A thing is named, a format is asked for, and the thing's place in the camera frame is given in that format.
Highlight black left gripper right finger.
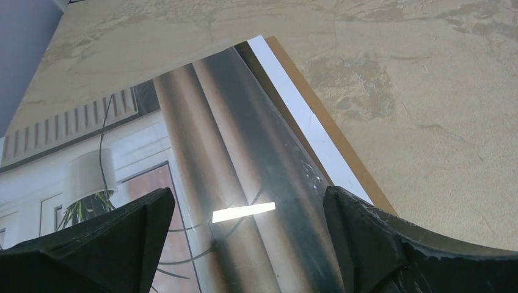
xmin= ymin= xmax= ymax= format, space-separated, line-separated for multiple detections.
xmin=323 ymin=186 xmax=517 ymax=292

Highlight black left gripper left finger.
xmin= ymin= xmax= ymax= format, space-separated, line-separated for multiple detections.
xmin=1 ymin=188 xmax=175 ymax=292

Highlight glossy photo print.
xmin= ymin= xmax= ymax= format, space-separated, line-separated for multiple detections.
xmin=1 ymin=37 xmax=366 ymax=292

